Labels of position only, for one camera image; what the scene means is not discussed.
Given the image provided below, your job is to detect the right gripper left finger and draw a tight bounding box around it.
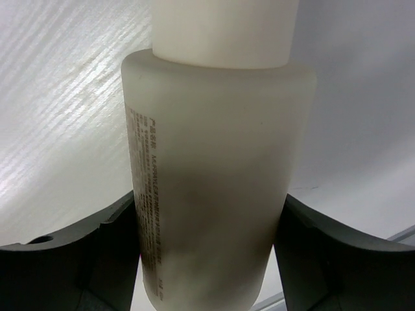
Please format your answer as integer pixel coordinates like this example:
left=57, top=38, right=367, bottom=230
left=1, top=192, right=140, bottom=310

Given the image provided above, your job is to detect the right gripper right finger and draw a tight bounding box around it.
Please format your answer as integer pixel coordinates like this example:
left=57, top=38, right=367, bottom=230
left=274, top=192, right=415, bottom=311

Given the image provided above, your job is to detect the cream bottle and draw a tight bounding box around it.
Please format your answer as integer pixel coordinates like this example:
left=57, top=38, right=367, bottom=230
left=121, top=1, right=316, bottom=310

